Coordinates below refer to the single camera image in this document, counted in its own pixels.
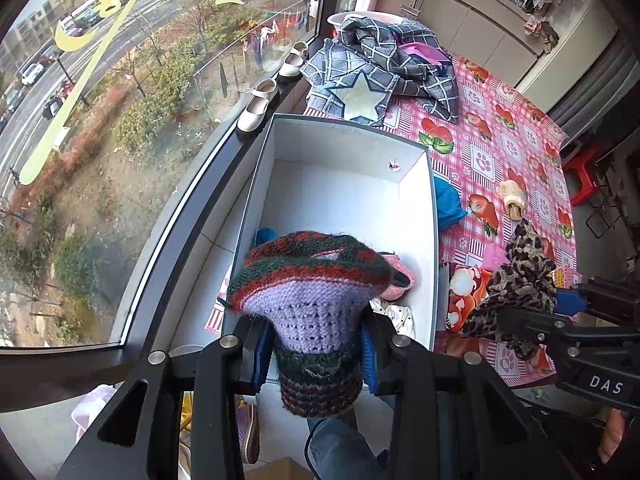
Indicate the person's right hand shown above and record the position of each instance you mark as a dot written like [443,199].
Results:
[612,435]

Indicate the pink strawberry print tablecloth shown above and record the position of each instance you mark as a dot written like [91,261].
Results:
[480,160]

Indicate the orange print tissue pack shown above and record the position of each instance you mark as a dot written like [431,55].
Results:
[470,295]

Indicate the white polka dot scrunchie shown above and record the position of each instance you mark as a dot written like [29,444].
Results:
[397,317]

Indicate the brown cardboard box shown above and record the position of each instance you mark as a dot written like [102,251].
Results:
[277,470]

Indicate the white cardboard box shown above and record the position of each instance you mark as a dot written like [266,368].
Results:
[325,190]

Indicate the denim cloth with star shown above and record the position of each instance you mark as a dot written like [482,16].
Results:
[355,95]

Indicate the purple striped slipper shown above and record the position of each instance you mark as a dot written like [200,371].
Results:
[250,432]

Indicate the long yellow window sticker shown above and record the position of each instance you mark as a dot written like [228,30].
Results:
[65,115]

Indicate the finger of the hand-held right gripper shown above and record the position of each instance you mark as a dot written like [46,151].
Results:
[525,325]
[567,302]

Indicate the cream beige sock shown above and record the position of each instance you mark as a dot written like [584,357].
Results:
[514,197]

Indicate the pink patterned tissue box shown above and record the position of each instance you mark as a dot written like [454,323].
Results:
[567,277]

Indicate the white plastic basin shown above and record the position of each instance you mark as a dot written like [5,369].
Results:
[345,17]

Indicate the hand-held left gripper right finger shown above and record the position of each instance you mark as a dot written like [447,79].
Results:
[367,360]

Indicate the red plastic stool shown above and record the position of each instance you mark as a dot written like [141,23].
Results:
[582,170]

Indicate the cream leather shoe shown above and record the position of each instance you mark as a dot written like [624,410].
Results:
[292,62]
[255,110]

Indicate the purple red green knitted hat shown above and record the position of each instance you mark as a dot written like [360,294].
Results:
[310,310]

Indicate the leopard print scrunchie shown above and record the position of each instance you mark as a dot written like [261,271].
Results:
[520,270]

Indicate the person's legs in jeans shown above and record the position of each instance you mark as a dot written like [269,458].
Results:
[340,445]

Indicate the yellow crescent window sticker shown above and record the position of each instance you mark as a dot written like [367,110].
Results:
[75,42]

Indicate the pale plastic bag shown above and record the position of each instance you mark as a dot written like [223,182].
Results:
[92,410]

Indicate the purple cloth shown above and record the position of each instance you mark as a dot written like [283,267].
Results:
[425,55]

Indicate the blue cloth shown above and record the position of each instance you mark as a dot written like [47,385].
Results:
[447,202]
[265,237]

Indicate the grey plaid cloth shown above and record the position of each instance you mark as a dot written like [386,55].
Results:
[400,60]

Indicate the pink and black knitted bootie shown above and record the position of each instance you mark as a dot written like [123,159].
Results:
[402,277]

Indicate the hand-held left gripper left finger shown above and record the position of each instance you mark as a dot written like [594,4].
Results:
[260,360]

